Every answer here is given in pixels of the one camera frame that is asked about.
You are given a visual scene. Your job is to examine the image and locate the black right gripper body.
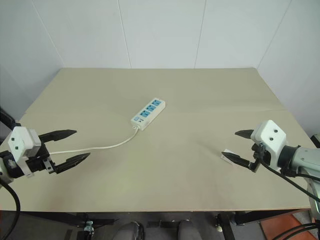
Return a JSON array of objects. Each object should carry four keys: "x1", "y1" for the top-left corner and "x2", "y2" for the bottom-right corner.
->
[{"x1": 249, "y1": 142, "x2": 272, "y2": 174}]

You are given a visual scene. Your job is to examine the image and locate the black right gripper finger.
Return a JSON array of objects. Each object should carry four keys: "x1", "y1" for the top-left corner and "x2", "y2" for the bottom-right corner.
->
[
  {"x1": 221, "y1": 151, "x2": 251, "y2": 169},
  {"x1": 234, "y1": 129, "x2": 256, "y2": 140}
]

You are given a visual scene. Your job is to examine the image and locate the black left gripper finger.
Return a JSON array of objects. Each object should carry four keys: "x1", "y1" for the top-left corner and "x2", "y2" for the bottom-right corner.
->
[
  {"x1": 37, "y1": 129, "x2": 78, "y2": 145},
  {"x1": 52, "y1": 152, "x2": 91, "y2": 175}
]

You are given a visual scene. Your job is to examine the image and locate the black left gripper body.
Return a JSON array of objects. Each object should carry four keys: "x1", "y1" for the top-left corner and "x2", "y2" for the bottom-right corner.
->
[{"x1": 24, "y1": 143, "x2": 57, "y2": 176}]

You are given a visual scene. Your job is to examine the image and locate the white plug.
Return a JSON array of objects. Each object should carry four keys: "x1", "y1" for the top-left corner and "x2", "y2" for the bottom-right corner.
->
[{"x1": 220, "y1": 148, "x2": 235, "y2": 165}]

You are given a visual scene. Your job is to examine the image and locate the white blue power strip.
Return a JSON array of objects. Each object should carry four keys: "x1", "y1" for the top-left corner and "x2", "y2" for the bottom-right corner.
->
[{"x1": 130, "y1": 97, "x2": 167, "y2": 132}]

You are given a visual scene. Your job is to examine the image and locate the black bar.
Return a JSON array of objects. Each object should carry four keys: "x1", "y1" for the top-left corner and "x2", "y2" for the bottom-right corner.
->
[{"x1": 0, "y1": 106, "x2": 21, "y2": 131}]

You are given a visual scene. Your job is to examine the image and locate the grey dark box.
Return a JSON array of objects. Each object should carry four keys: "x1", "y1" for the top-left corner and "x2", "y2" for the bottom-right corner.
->
[{"x1": 310, "y1": 133, "x2": 320, "y2": 149}]

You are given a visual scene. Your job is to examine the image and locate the dark rounded shape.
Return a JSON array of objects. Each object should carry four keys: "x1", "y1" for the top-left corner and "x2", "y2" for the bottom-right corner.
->
[
  {"x1": 176, "y1": 219, "x2": 202, "y2": 240},
  {"x1": 113, "y1": 220, "x2": 146, "y2": 240}
]

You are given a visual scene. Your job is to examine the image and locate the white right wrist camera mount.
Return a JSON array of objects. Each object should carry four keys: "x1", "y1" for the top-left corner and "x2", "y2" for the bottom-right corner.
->
[{"x1": 250, "y1": 119, "x2": 287, "y2": 174}]

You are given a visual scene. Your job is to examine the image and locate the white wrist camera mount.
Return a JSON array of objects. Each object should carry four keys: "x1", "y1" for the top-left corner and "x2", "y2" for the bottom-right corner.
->
[
  {"x1": 250, "y1": 119, "x2": 287, "y2": 174},
  {"x1": 7, "y1": 126, "x2": 42, "y2": 178}
]

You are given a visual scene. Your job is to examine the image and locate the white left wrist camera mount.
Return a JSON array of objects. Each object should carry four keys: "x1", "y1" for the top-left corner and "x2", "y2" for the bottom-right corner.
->
[{"x1": 7, "y1": 126, "x2": 42, "y2": 178}]

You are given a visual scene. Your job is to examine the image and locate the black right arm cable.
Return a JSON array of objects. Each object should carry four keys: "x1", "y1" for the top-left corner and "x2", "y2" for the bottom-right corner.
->
[{"x1": 259, "y1": 159, "x2": 320, "y2": 202}]

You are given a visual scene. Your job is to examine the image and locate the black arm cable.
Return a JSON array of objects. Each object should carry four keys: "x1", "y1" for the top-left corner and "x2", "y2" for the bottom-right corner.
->
[
  {"x1": 0, "y1": 174, "x2": 21, "y2": 240},
  {"x1": 259, "y1": 159, "x2": 320, "y2": 202}
]

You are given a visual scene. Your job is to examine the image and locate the white power cable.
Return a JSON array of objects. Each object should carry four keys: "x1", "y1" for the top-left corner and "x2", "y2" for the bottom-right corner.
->
[{"x1": 47, "y1": 125, "x2": 141, "y2": 155}]

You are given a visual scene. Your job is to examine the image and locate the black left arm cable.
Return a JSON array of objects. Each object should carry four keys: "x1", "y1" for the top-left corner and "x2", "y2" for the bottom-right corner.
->
[{"x1": 0, "y1": 174, "x2": 21, "y2": 240}]

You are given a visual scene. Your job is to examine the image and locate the black table frame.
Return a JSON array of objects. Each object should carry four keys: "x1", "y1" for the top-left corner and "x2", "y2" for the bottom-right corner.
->
[{"x1": 21, "y1": 209, "x2": 312, "y2": 240}]

